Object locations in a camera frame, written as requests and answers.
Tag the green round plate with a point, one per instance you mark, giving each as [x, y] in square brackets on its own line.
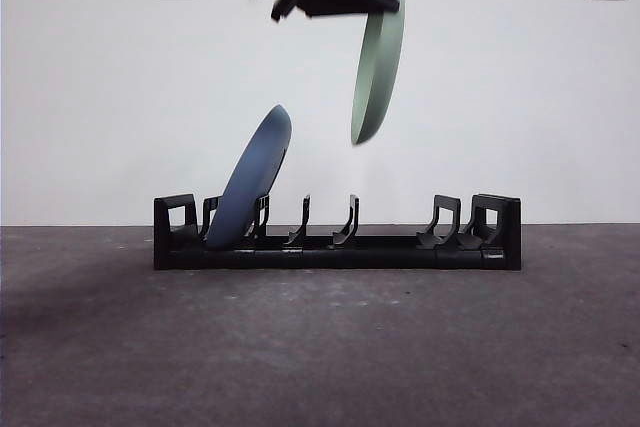
[375, 72]

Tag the blue round plate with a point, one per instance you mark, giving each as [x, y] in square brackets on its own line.
[250, 187]

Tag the black plastic plate rack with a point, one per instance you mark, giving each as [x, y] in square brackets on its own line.
[375, 257]

